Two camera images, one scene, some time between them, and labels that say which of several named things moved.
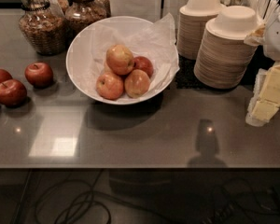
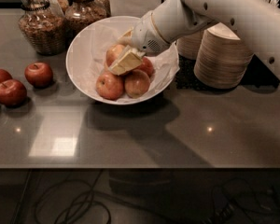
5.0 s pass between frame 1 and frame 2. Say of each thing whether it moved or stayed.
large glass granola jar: stayed
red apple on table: stayed
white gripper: moved
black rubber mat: stayed
